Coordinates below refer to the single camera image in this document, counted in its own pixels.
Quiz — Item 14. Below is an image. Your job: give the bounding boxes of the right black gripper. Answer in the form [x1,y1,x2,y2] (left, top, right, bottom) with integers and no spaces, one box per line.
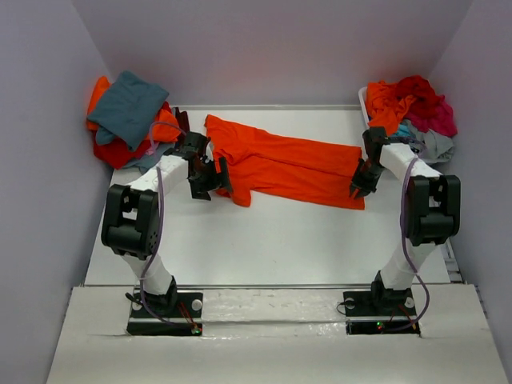
[350,158,386,199]

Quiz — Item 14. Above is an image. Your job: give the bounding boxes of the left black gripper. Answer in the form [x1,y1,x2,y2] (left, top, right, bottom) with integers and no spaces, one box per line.
[188,157,233,201]

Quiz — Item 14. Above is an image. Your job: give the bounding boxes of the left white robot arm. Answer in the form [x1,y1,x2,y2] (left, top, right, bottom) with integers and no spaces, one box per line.
[101,132,232,316]

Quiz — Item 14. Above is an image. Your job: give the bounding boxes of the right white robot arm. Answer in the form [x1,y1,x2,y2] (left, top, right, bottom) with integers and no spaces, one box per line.
[350,127,461,315]

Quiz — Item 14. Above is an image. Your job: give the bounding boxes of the cyan crumpled t shirt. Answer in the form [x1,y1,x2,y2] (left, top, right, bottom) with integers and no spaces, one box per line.
[394,123,414,138]

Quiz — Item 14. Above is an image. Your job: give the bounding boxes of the grey crumpled t shirt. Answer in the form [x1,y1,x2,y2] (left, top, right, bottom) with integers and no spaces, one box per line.
[404,119,454,164]

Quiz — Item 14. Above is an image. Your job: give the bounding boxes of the dark maroon t shirt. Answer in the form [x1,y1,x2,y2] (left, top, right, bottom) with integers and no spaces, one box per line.
[172,107,190,134]

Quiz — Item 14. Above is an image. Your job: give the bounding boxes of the pink folded t shirt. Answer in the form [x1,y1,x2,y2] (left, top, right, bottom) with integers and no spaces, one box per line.
[145,143,158,156]

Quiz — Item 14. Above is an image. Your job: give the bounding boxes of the white laundry basket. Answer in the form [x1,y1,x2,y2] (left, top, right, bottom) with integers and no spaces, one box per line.
[357,85,451,167]

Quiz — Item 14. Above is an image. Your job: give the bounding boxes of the grey-blue bottom t shirt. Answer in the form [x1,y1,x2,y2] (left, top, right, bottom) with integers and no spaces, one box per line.
[122,142,175,174]

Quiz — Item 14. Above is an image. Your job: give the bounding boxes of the magenta crumpled t shirt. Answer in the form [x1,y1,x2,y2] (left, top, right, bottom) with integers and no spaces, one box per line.
[405,98,458,138]

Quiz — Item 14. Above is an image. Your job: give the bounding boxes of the red crumpled t shirt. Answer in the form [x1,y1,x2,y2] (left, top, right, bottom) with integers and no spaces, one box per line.
[395,75,441,118]

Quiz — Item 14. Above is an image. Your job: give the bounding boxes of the red folded t shirt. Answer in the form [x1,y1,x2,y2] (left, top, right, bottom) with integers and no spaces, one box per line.
[93,140,150,170]

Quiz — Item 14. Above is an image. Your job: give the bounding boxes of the teal folded t shirt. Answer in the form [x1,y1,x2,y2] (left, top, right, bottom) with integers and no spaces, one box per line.
[87,70,169,151]

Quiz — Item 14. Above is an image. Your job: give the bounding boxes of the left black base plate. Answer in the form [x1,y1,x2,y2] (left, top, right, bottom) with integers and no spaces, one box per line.
[125,290,203,337]

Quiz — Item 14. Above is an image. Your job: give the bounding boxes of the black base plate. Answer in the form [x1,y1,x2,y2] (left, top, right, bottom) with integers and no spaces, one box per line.
[125,290,203,337]
[336,290,421,336]

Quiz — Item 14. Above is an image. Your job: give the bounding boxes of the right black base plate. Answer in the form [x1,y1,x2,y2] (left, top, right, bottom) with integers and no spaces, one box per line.
[336,290,421,336]

